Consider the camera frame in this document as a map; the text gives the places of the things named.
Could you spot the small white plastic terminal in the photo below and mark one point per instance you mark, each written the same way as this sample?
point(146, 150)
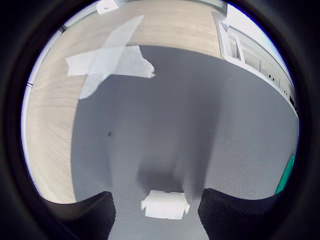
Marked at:
point(165, 205)

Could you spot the round green lid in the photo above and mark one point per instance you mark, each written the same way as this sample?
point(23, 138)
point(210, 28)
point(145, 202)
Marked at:
point(285, 177)

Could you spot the dark grey mat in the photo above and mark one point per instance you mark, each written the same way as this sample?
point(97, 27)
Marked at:
point(162, 112)

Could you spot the white masking tape patch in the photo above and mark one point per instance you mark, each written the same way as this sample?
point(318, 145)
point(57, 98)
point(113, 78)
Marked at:
point(112, 62)

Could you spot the small white bracket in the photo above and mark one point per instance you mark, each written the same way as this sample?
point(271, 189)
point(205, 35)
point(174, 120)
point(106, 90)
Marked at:
point(107, 7)

